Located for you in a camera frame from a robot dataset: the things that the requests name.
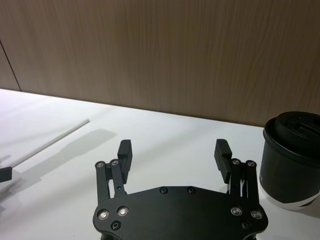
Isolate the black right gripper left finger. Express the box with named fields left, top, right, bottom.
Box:
left=94, top=139, right=134, bottom=201

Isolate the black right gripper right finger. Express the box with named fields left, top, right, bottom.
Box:
left=213, top=138, right=258, bottom=201

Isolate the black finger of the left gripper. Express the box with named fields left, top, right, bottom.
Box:
left=0, top=166, right=13, bottom=184

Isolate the white paper straw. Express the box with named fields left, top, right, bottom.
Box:
left=10, top=119, right=90, bottom=168

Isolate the black paper cup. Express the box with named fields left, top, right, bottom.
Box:
left=259, top=129, right=320, bottom=214

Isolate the black plastic cup lid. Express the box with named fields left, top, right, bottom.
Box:
left=262, top=109, right=320, bottom=166

